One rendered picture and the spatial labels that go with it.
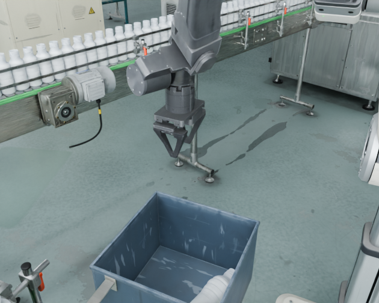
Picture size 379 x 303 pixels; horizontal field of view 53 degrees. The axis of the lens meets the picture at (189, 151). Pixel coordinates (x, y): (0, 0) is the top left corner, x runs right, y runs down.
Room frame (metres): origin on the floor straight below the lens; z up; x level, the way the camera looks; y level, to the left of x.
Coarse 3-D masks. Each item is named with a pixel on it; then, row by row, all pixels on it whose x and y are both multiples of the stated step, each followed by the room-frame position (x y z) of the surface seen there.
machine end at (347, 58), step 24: (336, 24) 3.68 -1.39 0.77; (360, 24) 3.56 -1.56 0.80; (288, 48) 4.03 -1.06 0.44; (312, 48) 3.85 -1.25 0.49; (336, 48) 3.68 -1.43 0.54; (360, 48) 3.53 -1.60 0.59; (288, 72) 4.01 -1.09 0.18; (312, 72) 3.82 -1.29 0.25; (336, 72) 3.65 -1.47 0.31; (360, 72) 3.49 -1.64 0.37; (360, 96) 3.47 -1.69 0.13
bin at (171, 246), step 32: (160, 192) 0.88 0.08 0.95; (128, 224) 0.74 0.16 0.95; (160, 224) 0.88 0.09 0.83; (192, 224) 0.83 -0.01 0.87; (224, 224) 0.79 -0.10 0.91; (256, 224) 0.74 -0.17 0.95; (128, 256) 0.73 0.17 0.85; (160, 256) 0.83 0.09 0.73; (192, 256) 0.83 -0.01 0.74; (224, 256) 0.79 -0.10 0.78; (96, 288) 0.60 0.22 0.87; (128, 288) 0.56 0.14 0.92; (160, 288) 0.71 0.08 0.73; (192, 288) 0.71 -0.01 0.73
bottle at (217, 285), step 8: (224, 272) 0.73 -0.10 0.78; (232, 272) 0.72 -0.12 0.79; (216, 280) 0.68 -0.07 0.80; (224, 280) 0.68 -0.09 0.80; (208, 288) 0.66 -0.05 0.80; (216, 288) 0.66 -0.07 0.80; (224, 288) 0.66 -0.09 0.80; (200, 296) 0.64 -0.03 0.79; (208, 296) 0.64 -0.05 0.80; (216, 296) 0.64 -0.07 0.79
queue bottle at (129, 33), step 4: (128, 24) 1.99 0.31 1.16; (128, 28) 1.96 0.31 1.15; (128, 32) 1.96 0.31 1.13; (132, 32) 1.97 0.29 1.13; (128, 36) 1.95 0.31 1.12; (128, 40) 1.95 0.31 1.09; (132, 40) 1.96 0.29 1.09; (128, 44) 1.95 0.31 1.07; (132, 44) 1.95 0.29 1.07; (128, 48) 1.95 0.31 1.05; (132, 48) 1.95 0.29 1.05; (128, 56) 1.95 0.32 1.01; (132, 56) 1.95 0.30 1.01
